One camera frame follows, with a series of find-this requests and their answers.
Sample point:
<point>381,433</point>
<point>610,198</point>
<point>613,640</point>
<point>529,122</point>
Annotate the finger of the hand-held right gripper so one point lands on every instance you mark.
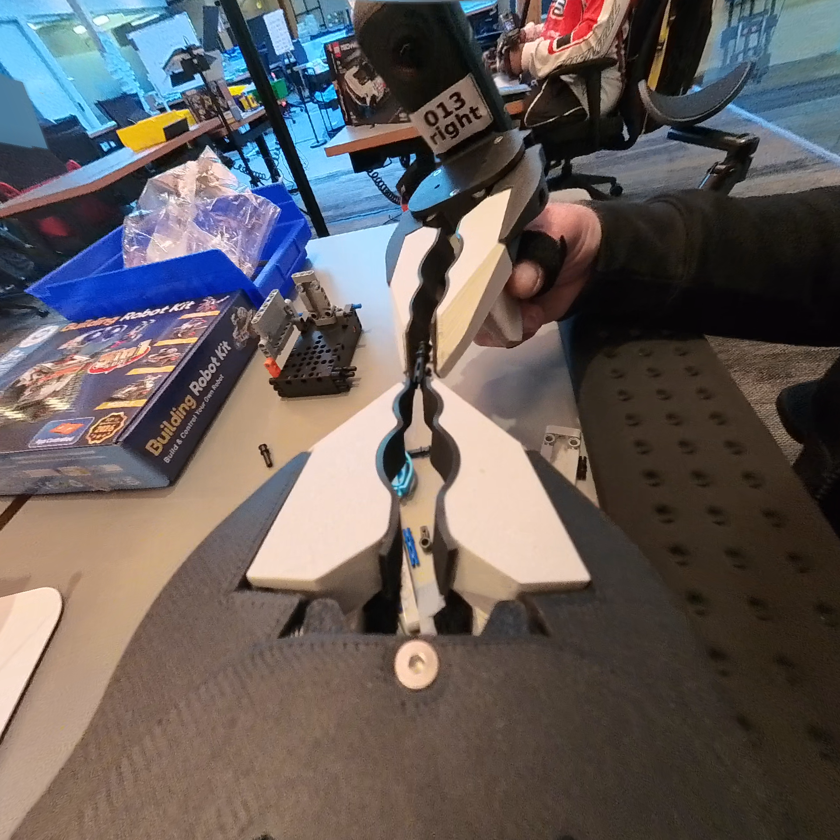
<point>410,282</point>
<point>479,276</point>

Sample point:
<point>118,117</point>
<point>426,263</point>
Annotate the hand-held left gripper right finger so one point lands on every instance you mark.
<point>512,525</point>

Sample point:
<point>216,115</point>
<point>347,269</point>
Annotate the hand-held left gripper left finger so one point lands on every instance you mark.
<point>328,525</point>

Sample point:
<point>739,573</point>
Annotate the blue plastic bin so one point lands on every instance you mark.
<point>171,282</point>

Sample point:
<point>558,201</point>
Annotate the person's right forearm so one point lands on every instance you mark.
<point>722,263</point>

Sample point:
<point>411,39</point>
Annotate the person's right hand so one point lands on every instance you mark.
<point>578,256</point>

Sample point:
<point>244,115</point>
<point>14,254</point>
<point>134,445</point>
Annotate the dark printed box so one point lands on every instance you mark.
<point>357,79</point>

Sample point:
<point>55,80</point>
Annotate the black steel pillar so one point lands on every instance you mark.
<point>276,118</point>

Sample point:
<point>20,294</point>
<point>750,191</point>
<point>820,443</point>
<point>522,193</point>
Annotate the black perforated panel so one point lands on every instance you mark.
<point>709,525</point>

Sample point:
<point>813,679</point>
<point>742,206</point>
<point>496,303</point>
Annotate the black office chair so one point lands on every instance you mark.
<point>656,92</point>

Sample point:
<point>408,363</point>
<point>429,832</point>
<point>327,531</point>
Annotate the clear plastic bag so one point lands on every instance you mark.
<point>197,217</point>

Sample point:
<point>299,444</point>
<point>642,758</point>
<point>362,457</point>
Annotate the robot kit box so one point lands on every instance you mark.
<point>118,394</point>

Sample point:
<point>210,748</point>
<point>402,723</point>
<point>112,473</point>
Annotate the long background workbench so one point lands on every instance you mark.
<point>105,171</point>

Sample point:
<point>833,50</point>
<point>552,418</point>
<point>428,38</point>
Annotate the white book stand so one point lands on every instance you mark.
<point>20,650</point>

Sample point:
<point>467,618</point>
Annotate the cyan frame piece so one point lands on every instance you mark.
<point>403,473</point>

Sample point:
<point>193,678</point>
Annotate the grey frame piece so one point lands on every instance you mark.
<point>565,449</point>

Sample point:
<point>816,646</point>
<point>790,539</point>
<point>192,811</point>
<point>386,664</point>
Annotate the black base plate assembly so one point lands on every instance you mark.
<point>315,348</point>

